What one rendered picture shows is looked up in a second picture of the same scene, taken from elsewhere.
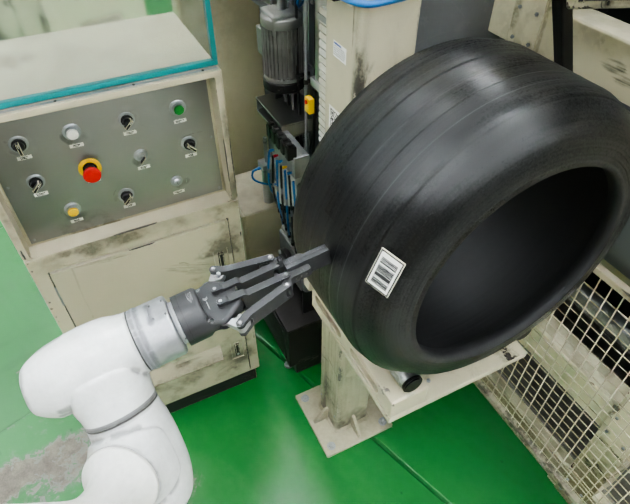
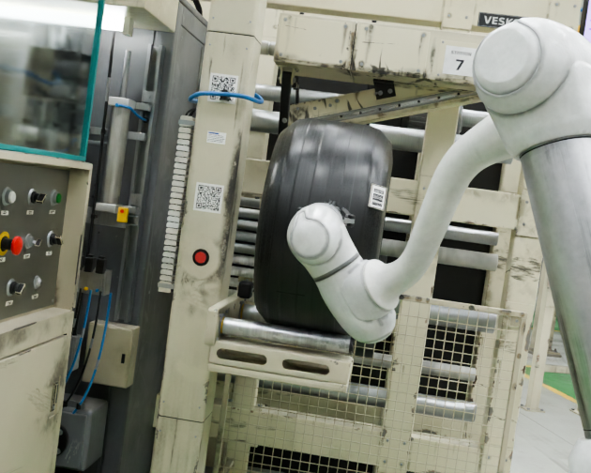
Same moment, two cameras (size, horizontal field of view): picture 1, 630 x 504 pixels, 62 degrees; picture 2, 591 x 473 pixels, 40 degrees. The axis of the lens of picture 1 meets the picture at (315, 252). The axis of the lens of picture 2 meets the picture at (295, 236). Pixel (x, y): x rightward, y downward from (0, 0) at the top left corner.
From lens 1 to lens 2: 1.77 m
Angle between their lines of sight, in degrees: 65
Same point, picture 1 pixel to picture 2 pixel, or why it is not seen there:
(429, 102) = (340, 128)
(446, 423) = not seen: outside the picture
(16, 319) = not seen: outside the picture
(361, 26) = (243, 114)
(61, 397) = (339, 230)
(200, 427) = not seen: outside the picture
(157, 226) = (36, 328)
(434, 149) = (365, 139)
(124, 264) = (10, 376)
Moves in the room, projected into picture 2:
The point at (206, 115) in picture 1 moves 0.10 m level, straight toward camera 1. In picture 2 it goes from (63, 212) to (97, 218)
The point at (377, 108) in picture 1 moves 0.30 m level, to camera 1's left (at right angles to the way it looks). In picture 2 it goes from (313, 134) to (242, 115)
